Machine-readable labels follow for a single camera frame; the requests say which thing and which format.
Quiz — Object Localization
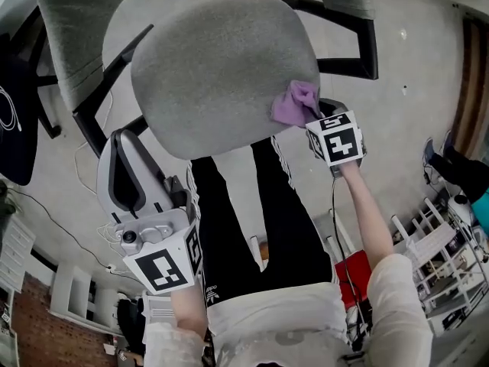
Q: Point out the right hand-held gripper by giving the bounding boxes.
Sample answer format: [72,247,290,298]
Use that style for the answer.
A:
[305,97,364,179]

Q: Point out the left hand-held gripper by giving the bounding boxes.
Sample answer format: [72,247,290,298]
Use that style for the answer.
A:
[96,128,204,296]

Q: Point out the purple cloth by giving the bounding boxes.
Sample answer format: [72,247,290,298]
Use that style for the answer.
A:
[270,80,322,128]

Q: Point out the grey fabric chair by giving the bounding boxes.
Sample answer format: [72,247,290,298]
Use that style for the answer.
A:
[30,0,380,162]

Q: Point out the person's right forearm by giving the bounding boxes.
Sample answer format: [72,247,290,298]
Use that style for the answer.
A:
[337,160,395,261]

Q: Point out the person's left forearm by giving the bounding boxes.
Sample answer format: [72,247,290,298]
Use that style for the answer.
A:
[170,280,209,340]

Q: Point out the black striped trousers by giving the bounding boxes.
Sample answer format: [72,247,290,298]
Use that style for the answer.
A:
[186,135,342,310]

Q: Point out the white plastic crate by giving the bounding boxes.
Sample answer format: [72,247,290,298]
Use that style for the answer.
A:
[141,291,177,325]

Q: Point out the red box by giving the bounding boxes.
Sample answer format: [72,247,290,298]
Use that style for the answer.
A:
[334,249,374,312]

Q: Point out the white drawer cabinet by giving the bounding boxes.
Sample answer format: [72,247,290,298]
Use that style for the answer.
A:
[0,215,37,294]

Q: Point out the black fabric bag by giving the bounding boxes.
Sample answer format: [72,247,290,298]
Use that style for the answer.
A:
[0,32,40,187]

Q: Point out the white metal shelf rack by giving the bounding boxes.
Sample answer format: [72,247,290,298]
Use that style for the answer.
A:
[390,196,489,323]

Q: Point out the white top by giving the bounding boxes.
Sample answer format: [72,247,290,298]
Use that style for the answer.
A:
[141,253,435,367]

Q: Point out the black floor cable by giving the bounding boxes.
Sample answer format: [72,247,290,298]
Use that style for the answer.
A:
[6,187,115,271]

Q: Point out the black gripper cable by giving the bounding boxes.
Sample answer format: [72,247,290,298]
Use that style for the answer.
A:
[329,177,370,351]

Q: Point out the white wall shelf unit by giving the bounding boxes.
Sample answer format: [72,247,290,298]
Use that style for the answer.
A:
[48,261,124,334]

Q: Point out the white looped cable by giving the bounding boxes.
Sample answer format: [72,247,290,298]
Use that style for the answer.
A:
[0,85,23,133]

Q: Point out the wooden door frame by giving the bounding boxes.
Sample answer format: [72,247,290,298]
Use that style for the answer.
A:
[449,12,489,158]

